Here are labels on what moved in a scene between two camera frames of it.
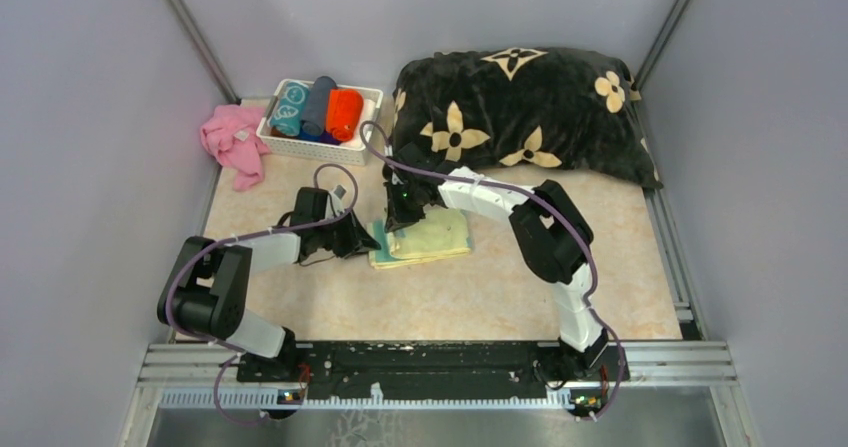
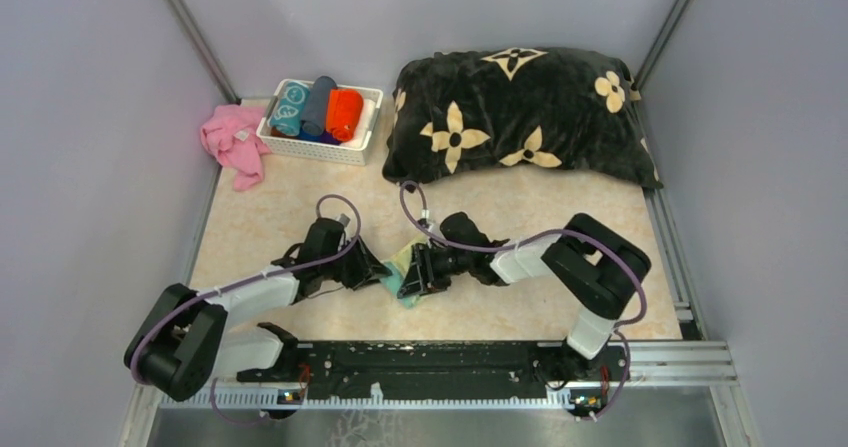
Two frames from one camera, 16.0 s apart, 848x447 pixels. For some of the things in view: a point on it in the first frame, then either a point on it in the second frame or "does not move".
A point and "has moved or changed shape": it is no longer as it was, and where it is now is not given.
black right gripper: [396, 217] -> [422, 276]
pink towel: [232, 137] does not move
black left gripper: [357, 240] -> [367, 266]
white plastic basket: [338, 153] does not move
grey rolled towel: [314, 107] does not move
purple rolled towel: [329, 139] does not move
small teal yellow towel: [440, 233] has moved or changed shape
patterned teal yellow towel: [288, 114] does not move
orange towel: [344, 112] does not move
